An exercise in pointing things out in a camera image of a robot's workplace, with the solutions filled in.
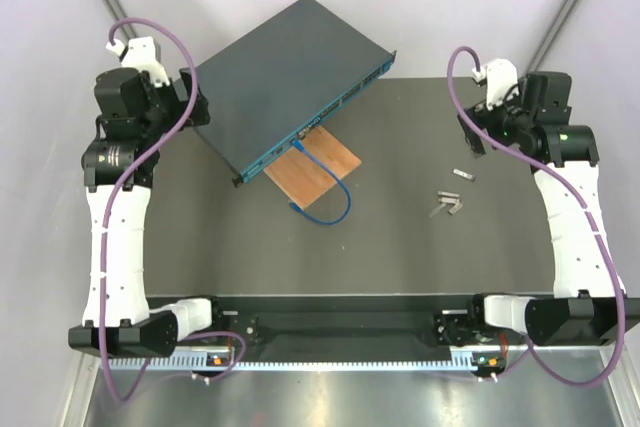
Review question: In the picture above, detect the silver SFP module plug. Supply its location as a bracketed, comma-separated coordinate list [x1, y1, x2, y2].
[452, 169, 476, 182]

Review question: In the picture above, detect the dark blue network switch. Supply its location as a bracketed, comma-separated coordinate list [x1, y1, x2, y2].
[197, 0, 396, 186]

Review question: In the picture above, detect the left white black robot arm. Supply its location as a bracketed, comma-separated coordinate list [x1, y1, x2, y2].
[68, 67, 227, 358]

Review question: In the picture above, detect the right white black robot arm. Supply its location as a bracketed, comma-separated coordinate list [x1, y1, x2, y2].
[459, 68, 618, 346]

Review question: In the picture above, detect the silver SFP module upper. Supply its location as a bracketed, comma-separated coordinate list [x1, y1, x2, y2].
[437, 191, 460, 199]

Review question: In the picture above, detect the silver sfp module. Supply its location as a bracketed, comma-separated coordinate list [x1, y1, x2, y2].
[448, 200, 464, 215]
[437, 191, 460, 199]

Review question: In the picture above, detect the silver SFP module right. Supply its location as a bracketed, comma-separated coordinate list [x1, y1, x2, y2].
[448, 200, 464, 215]

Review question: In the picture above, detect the wooden board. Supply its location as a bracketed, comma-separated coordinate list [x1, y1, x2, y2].
[264, 126, 361, 209]

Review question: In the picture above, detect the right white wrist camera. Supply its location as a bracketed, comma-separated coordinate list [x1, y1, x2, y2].
[472, 58, 518, 111]

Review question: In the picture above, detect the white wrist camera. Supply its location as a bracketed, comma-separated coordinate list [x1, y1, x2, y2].
[472, 58, 518, 111]
[105, 36, 170, 87]

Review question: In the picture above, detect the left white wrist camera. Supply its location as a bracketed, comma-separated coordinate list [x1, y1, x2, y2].
[105, 36, 170, 87]

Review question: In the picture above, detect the blue ethernet cable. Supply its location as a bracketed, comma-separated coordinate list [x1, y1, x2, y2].
[288, 140, 353, 226]

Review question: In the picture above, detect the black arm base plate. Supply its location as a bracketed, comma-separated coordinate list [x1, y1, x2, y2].
[179, 294, 511, 360]

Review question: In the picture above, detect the slotted cable duct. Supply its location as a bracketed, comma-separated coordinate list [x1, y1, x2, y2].
[99, 349, 506, 373]

